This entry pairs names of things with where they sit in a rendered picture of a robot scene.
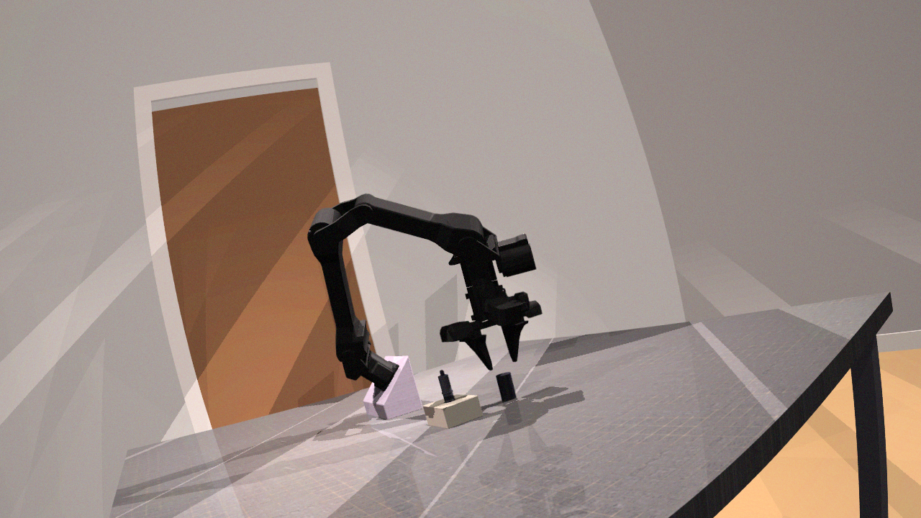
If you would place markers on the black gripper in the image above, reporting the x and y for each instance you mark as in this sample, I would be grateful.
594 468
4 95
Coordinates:
470 332

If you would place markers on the tan rectangular block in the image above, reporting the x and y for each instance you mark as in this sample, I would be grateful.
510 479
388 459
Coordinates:
463 409

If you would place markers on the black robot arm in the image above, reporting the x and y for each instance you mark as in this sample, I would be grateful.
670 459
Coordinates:
472 245

